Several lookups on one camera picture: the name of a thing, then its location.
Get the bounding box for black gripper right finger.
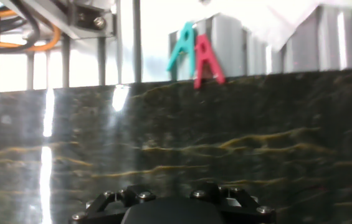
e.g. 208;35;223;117
189;182;277;224

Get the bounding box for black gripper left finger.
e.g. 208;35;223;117
69;185;157;224

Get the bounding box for black marble pattern mat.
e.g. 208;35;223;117
0;67;352;224

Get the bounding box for red plastic clothespin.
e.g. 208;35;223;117
193;33;226;90

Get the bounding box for teal plastic clothespin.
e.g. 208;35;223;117
166;21;199;78

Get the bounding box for orange tube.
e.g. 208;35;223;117
0;9;62;53

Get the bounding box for flat white tissue sheets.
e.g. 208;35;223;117
194;0;352;52

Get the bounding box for thick black cable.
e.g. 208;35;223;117
0;0;41;54

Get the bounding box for aluminium frame bar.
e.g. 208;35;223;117
0;0;117;40

